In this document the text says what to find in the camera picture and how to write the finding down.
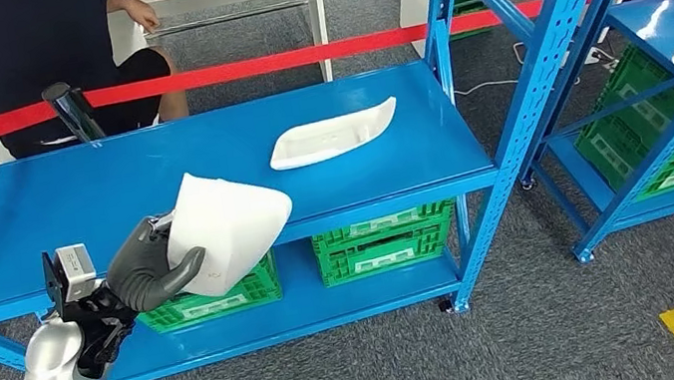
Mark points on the white power strip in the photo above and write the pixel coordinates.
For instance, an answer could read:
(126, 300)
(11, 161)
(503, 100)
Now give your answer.
(601, 59)

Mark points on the red barrier tape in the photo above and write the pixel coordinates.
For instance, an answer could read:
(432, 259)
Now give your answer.
(290, 58)

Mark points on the wide white plastic shell part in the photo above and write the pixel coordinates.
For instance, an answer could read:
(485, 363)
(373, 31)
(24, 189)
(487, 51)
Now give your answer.
(229, 231)

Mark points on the dark barrier post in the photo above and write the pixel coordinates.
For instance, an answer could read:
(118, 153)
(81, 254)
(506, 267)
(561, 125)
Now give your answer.
(73, 114)

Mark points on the blue metal shelf rack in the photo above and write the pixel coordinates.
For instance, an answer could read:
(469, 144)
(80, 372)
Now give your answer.
(206, 161)
(660, 26)

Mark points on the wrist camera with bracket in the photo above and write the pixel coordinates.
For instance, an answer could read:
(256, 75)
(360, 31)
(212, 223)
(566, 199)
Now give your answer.
(76, 271)

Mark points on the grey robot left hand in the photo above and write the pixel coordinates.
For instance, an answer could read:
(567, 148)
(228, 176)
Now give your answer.
(142, 271)

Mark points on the person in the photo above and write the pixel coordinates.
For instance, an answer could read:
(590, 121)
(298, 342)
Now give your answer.
(55, 43)

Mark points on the long white plastic shell part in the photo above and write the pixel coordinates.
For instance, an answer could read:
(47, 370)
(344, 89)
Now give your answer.
(329, 136)

